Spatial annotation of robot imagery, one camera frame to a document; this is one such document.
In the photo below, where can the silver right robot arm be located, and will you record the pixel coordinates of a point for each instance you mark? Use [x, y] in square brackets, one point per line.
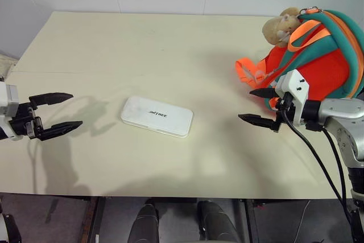
[342, 123]

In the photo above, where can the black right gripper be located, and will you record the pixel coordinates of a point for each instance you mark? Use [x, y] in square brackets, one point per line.
[287, 112]

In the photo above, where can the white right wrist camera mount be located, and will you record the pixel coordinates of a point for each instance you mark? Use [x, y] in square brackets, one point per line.
[295, 85]

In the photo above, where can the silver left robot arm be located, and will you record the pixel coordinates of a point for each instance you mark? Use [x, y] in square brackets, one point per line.
[10, 223]

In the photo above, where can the orange and teal backpack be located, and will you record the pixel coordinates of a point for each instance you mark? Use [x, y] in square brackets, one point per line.
[318, 63]

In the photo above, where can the white case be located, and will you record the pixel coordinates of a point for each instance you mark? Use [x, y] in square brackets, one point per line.
[157, 116]

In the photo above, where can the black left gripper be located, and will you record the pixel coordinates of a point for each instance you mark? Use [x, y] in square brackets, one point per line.
[24, 122]

